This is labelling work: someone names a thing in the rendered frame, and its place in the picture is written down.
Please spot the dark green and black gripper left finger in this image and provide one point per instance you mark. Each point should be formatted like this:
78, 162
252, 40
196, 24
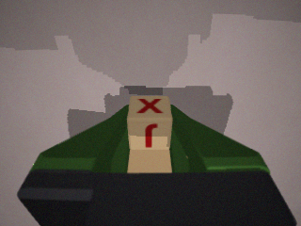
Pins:
92, 149

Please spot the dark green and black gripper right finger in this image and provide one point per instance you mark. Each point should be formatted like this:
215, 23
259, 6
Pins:
207, 149

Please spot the tan flat mat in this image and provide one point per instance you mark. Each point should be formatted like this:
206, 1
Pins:
149, 161

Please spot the tan letter block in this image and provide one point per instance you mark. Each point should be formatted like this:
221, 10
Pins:
149, 123

